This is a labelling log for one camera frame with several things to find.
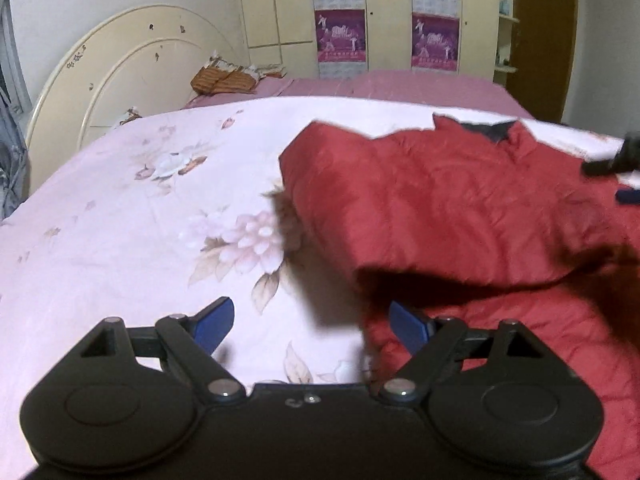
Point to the pink bed sheet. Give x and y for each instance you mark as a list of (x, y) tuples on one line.
[(400, 87)]

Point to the cream corner shelf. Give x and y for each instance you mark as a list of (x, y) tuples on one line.
[(506, 25)]

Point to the grey curtain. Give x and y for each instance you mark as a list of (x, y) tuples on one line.
[(10, 125)]

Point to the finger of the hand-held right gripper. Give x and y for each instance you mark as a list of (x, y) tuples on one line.
[(612, 160), (630, 197)]

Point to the brown wooden door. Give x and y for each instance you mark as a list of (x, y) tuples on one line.
[(545, 35)]

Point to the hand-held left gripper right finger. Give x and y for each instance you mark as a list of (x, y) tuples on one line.
[(407, 325)]

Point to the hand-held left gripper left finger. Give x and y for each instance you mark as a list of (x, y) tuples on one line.
[(215, 322)]

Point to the cream wooden headboard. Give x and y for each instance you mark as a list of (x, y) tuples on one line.
[(130, 75)]

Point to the red puffer jacket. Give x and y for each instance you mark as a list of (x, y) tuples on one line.
[(450, 210)]

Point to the cream wardrobe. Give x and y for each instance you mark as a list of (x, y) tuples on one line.
[(280, 10)]

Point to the orange patterned pillow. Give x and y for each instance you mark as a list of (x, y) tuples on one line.
[(129, 117), (225, 79)]

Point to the pink floral blanket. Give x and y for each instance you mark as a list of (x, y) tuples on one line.
[(125, 220)]

